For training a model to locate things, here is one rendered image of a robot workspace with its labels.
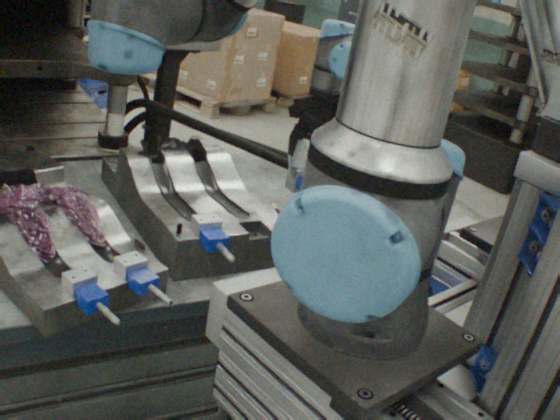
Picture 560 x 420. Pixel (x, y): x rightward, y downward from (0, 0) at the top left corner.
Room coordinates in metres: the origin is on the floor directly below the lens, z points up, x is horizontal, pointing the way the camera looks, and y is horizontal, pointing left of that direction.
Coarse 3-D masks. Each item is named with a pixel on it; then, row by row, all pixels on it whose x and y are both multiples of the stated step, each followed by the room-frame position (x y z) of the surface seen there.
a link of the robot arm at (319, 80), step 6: (312, 72) 1.26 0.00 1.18; (318, 72) 1.24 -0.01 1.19; (324, 72) 1.24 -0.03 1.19; (312, 78) 1.25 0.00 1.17; (318, 78) 1.24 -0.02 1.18; (324, 78) 1.23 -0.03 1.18; (330, 78) 1.23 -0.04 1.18; (336, 78) 1.24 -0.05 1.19; (312, 84) 1.25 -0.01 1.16; (318, 84) 1.24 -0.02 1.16; (324, 84) 1.23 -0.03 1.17; (330, 84) 1.23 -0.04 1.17; (336, 84) 1.24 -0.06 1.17; (324, 90) 1.24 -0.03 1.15; (330, 90) 1.23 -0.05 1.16; (336, 90) 1.24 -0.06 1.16
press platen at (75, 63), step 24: (0, 24) 1.99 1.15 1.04; (24, 24) 2.07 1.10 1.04; (48, 24) 2.16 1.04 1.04; (0, 48) 1.60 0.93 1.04; (24, 48) 1.66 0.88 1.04; (48, 48) 1.71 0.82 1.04; (72, 48) 1.77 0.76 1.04; (0, 72) 1.47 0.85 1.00; (24, 72) 1.51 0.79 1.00; (48, 72) 1.55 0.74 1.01; (72, 72) 1.59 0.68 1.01; (96, 72) 1.59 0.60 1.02
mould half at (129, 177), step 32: (128, 160) 1.20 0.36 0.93; (192, 160) 1.28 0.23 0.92; (224, 160) 1.33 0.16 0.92; (128, 192) 1.18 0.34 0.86; (192, 192) 1.20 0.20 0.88; (224, 192) 1.23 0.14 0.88; (160, 224) 1.02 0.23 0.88; (224, 224) 1.06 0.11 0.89; (160, 256) 1.01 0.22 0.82; (192, 256) 0.98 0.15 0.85; (224, 256) 1.02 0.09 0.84; (256, 256) 1.06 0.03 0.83
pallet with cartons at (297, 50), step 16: (288, 32) 5.74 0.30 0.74; (304, 32) 5.98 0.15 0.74; (320, 32) 6.31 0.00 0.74; (288, 48) 5.71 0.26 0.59; (304, 48) 5.70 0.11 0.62; (288, 64) 5.69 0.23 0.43; (304, 64) 5.75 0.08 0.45; (288, 80) 5.67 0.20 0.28; (304, 80) 5.81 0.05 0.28; (288, 96) 5.67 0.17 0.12; (304, 96) 5.84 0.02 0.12
